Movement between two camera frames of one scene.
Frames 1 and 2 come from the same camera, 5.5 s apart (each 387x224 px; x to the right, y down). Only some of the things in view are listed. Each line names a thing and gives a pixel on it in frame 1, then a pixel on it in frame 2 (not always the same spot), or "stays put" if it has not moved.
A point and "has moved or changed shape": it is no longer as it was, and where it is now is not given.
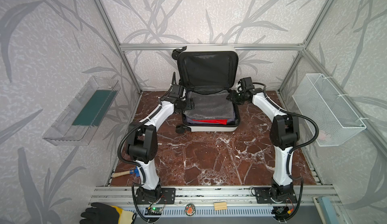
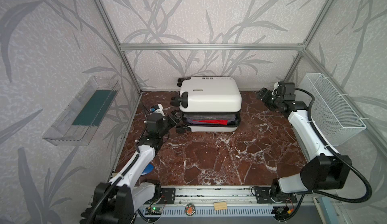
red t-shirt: (223, 121) stays put
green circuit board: (153, 211) stays put
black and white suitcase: (208, 72) has moved or changed shape
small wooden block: (221, 206) stays put
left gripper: (186, 103) to (174, 118)
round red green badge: (190, 209) stays put
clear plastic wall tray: (76, 124) stays put
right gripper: (236, 97) to (270, 97)
